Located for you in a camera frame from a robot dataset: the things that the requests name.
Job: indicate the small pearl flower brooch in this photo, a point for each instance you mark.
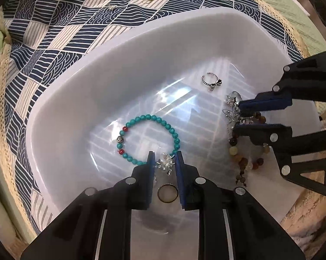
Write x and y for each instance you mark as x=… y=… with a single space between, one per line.
x=111 y=7

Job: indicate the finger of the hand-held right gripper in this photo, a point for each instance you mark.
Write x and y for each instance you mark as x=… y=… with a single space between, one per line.
x=266 y=103
x=263 y=131

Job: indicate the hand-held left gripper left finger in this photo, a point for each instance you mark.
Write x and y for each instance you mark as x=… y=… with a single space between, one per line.
x=151 y=173

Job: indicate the blue white patterned cloth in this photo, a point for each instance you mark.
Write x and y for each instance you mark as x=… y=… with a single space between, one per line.
x=57 y=32

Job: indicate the silver flower pendant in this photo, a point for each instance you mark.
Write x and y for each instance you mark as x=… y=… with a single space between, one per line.
x=165 y=165

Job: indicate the green quilted sofa cover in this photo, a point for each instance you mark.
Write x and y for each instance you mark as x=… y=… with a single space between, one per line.
x=287 y=19

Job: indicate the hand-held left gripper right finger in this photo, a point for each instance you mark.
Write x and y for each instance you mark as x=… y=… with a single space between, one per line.
x=180 y=173

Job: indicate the clear plastic container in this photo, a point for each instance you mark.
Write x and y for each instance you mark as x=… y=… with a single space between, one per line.
x=97 y=73

